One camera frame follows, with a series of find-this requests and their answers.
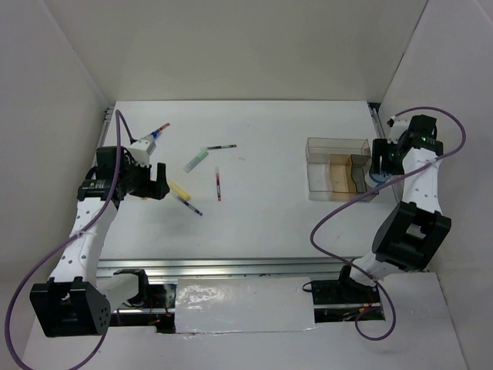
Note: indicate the red gel pen refill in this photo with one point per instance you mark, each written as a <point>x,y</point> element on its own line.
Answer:
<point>218,187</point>

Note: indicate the red blue capped pen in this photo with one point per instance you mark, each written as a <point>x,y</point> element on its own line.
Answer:
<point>154,134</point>

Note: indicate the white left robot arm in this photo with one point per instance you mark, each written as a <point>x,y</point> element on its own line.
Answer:
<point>70,303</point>

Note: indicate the blue gel pen refill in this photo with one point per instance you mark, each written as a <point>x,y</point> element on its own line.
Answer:
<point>188,205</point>

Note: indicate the aluminium table edge rail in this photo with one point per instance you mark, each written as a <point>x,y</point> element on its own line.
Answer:
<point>223,268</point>

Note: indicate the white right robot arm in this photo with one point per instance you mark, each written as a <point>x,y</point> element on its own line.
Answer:
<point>410,236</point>

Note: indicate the green translucent highlighter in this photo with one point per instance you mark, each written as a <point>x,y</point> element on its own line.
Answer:
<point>195,161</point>

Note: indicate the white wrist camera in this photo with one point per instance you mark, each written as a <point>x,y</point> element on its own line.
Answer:
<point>397,127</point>
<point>142,149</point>

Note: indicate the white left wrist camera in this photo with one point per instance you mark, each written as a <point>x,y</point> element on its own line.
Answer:
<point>142,149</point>

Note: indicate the white taped front panel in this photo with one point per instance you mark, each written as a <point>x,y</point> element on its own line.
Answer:
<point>244,305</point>

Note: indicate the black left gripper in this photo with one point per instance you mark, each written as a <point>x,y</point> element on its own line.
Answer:
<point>155,190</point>

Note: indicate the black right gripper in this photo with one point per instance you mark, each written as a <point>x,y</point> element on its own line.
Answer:
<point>380,147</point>

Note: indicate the yellow translucent highlighter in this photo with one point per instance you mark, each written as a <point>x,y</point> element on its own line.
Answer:
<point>178,190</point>

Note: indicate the black gel pen refill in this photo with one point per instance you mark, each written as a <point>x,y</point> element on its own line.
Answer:
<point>221,147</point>

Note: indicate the clear compartment organizer box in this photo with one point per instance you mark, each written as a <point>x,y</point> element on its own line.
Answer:
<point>338,169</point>

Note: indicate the left side aluminium rail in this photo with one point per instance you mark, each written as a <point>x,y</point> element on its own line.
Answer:
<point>106,122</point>

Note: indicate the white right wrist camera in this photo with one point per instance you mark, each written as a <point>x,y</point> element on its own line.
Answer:
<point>397,127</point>

